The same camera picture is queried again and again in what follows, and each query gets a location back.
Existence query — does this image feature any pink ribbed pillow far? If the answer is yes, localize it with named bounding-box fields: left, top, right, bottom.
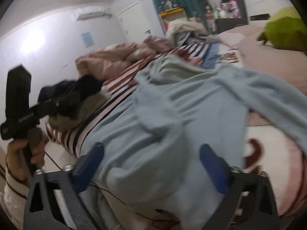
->
left=216, top=23, right=267, bottom=47

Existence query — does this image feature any yellow small cabinet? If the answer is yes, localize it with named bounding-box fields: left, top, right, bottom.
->
left=159, top=7, right=188, bottom=24

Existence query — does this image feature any blue wall poster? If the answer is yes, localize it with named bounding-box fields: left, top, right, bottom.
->
left=81, top=32, right=95, bottom=48

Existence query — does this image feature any pink ribbed pillow near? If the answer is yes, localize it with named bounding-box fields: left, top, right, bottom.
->
left=237, top=33, right=307, bottom=94

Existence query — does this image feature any white air conditioner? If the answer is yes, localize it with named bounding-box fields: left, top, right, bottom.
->
left=75, top=10, right=112, bottom=21

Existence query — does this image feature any dark tall bookshelf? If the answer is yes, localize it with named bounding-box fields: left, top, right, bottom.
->
left=215, top=0, right=248, bottom=33

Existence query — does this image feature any black camera box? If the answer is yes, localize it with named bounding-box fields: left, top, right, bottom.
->
left=5, top=65, right=31, bottom=119

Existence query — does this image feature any pink beige duvet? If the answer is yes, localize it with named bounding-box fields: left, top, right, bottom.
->
left=75, top=43, right=157, bottom=80

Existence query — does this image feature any left hand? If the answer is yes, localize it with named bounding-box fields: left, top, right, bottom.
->
left=6, top=128, right=48, bottom=184

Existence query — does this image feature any white door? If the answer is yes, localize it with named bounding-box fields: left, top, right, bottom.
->
left=118, top=2, right=164, bottom=43

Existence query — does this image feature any pink ribbed pillow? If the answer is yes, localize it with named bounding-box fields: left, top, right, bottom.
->
left=216, top=23, right=267, bottom=47
left=237, top=33, right=307, bottom=94

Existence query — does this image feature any cream blanket pile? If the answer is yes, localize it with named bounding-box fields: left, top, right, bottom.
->
left=165, top=19, right=208, bottom=43

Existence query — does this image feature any black navy clothes pile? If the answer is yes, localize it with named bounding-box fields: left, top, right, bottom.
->
left=37, top=75, right=104, bottom=117

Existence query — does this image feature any green avocado plush toy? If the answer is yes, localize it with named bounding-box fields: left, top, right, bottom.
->
left=257, top=7, right=306, bottom=53

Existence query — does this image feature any glass display case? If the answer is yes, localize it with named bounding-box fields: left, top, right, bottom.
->
left=158, top=0, right=179, bottom=12

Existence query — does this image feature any white knit left sleeve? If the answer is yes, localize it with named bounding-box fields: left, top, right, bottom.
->
left=1, top=167, right=29, bottom=229

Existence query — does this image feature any white bed headboard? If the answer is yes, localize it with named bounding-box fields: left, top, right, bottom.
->
left=244, top=0, right=293, bottom=22

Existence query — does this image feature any light blue hoodie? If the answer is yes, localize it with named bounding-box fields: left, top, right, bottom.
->
left=78, top=55, right=306, bottom=229

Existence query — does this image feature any striped bed sheet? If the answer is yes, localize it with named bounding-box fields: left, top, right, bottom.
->
left=46, top=43, right=306, bottom=217

